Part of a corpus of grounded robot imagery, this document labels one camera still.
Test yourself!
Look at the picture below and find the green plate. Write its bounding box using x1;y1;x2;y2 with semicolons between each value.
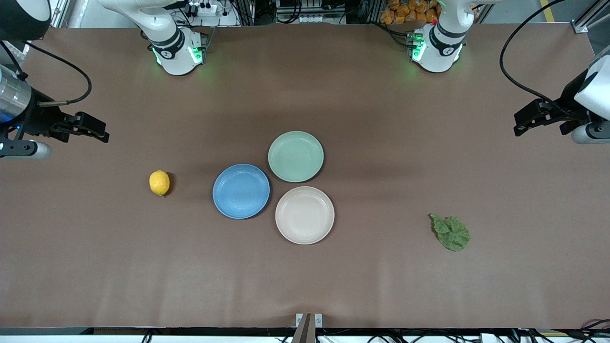
268;131;325;183

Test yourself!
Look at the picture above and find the bag of orange items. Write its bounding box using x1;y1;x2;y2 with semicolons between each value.
380;0;441;25

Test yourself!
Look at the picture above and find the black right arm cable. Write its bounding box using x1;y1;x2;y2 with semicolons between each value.
0;40;92;106

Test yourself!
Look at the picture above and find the white power strip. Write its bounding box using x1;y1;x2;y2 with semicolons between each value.
183;1;220;16

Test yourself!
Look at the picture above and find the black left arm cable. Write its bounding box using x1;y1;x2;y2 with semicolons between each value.
499;0;575;117

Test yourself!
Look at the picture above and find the blue plate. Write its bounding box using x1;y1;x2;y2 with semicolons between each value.
213;164;271;220

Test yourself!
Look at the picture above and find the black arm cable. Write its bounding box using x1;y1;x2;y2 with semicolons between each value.
0;40;92;106
499;0;575;117

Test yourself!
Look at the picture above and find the green lettuce leaf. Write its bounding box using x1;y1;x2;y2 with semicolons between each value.
429;213;471;252

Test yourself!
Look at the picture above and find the yellow lemon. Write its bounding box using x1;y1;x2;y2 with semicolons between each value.
149;170;171;197

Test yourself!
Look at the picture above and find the beige plate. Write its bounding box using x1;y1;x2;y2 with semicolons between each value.
275;186;335;245

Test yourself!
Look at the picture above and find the aluminium frame profile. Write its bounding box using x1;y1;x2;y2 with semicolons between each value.
573;0;610;34

